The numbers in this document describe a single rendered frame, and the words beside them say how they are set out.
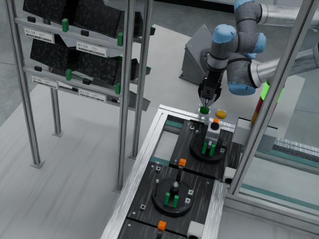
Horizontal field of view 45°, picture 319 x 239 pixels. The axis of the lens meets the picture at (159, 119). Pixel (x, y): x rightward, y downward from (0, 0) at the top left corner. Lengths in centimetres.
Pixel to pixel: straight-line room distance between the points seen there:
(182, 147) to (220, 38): 42
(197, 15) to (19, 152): 310
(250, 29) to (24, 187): 98
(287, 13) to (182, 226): 87
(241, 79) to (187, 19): 256
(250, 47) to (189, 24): 271
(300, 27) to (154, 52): 123
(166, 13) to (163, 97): 254
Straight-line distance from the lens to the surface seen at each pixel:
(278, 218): 143
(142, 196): 128
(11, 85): 325
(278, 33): 435
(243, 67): 173
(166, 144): 151
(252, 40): 144
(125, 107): 111
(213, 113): 162
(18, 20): 111
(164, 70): 196
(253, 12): 151
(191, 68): 187
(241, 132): 119
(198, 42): 190
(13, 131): 165
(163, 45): 214
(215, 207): 132
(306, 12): 94
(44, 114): 170
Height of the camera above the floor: 202
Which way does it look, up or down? 44 degrees down
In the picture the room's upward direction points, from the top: 9 degrees clockwise
